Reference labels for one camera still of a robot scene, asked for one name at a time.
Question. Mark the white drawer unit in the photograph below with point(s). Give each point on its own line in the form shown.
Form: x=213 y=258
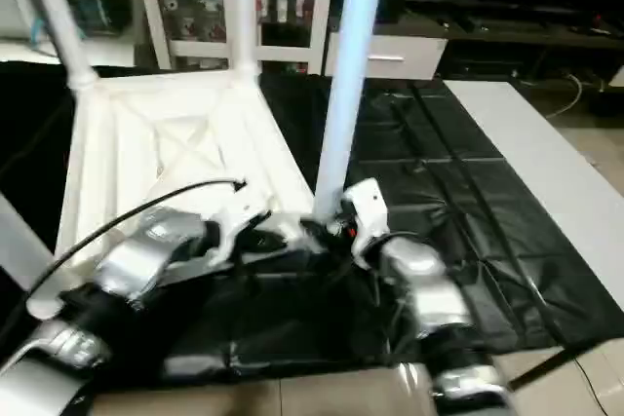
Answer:
x=400 y=56

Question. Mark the white plastic table leg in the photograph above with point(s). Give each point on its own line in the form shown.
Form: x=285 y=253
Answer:
x=244 y=7
x=19 y=241
x=346 y=75
x=58 y=17

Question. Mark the light blue plastic object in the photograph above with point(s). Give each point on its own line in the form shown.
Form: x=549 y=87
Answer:
x=39 y=31

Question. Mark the white plastic table top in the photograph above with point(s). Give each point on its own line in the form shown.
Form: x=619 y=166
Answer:
x=175 y=124

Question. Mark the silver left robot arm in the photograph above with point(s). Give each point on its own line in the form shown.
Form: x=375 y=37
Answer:
x=136 y=260

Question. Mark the white glass-door cabinet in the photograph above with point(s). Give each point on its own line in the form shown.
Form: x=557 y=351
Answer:
x=195 y=49

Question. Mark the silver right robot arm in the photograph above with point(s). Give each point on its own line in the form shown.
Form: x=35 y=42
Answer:
x=424 y=289

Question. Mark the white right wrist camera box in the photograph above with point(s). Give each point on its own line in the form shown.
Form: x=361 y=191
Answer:
x=369 y=207

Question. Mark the black plastic mat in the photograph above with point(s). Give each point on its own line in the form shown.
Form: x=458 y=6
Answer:
x=468 y=172

